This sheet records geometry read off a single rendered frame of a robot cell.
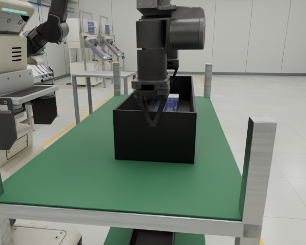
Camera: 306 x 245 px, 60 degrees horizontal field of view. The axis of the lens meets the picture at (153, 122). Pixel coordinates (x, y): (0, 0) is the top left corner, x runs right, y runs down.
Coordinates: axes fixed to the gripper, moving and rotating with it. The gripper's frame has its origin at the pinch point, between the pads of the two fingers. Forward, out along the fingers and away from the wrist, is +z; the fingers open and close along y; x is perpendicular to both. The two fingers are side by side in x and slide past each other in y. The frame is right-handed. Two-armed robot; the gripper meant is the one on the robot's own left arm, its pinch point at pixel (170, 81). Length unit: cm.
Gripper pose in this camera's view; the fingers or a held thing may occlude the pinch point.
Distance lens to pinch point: 109.7
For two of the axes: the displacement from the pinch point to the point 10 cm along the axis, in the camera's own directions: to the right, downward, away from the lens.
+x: -9.9, -0.2, 1.3
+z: 0.2, 9.5, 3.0
